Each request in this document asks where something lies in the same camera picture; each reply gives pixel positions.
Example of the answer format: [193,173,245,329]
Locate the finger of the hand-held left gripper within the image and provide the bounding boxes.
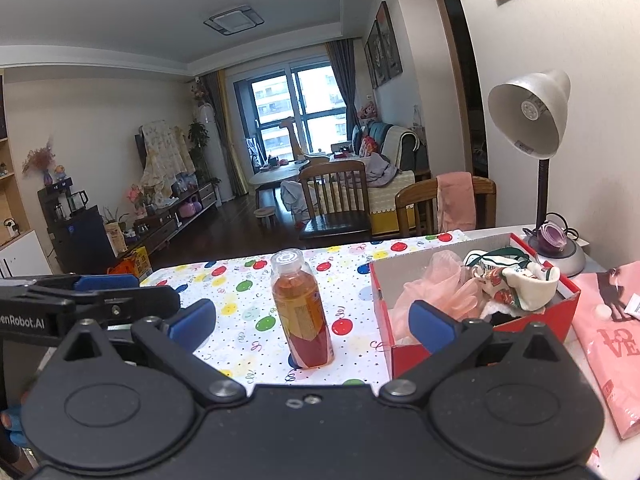
[0,273,142,297]
[30,287,183,332]

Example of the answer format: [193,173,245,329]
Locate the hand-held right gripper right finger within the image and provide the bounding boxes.
[379,299,576,403]

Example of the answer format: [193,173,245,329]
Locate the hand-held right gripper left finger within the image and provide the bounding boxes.
[65,298,249,404]

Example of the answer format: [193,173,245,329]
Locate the pink bath pouf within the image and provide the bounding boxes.
[390,251,488,346]

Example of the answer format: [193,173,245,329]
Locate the black cloth with straps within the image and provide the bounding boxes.
[481,310,528,330]

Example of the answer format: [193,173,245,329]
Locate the red cardboard box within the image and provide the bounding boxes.
[370,246,582,382]

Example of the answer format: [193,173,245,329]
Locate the person's left hand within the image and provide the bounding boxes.
[0,401,26,449]

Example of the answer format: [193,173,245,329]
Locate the yellow box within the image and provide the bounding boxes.
[129,246,152,273]

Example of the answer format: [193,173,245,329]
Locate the balloon print tablecloth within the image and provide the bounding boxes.
[140,230,471,391]

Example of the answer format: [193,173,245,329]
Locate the black tea machine cabinet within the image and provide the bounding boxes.
[37,185,121,273]

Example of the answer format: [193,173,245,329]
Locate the white cabinet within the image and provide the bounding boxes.
[0,230,53,277]

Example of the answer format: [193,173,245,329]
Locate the television cabinet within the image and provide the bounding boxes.
[125,182,221,256]

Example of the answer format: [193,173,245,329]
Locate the pink artificial flowers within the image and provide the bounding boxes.
[125,184,151,211]

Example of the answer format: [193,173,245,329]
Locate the orange tea bottle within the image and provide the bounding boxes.
[271,248,335,370]

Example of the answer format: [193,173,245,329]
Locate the pink towel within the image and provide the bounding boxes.
[436,172,477,233]

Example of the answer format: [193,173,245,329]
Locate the sofa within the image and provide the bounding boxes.
[350,121,431,236]

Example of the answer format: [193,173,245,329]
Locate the wooden chair with dark seat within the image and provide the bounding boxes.
[299,160,373,243]

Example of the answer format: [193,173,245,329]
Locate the printed cloth over television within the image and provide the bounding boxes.
[136,119,197,196]

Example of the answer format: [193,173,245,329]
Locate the dried flowers in vase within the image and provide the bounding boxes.
[22,136,57,187]

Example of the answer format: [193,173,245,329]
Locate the purple round container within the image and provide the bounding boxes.
[537,222,568,252]

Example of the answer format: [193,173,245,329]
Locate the lilac garment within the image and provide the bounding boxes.
[367,152,398,188]

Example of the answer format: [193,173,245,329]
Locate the pale grey bag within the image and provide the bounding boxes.
[280,180,321,223]

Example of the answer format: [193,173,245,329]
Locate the white tower air conditioner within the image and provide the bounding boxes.
[196,102,233,201]

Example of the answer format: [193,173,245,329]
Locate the green potted plant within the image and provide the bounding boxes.
[187,120,211,181]

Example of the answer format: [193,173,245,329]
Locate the wooden coffee table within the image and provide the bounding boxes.
[248,155,331,196]

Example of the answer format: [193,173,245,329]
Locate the pink cloth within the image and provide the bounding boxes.
[570,260,640,441]

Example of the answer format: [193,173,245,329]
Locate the cream sofa throw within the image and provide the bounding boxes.
[382,124,418,171]

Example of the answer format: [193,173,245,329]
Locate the yellow and grey curtain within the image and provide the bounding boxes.
[202,71,248,197]

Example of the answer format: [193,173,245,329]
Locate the wooden giraffe stand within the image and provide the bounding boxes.
[281,116,307,158]

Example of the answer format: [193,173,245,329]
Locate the grey desk lamp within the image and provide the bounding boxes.
[487,70,587,277]

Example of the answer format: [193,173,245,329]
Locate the large window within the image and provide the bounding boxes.
[234,60,351,161]

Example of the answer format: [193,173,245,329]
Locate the ceiling light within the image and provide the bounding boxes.
[203,5,265,37]

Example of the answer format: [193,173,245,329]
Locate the wooden wall shelf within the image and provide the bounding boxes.
[0,72,28,246]

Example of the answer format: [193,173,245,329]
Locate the dark framed wall picture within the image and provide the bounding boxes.
[364,42,377,90]
[367,21,391,88]
[376,1,403,80]

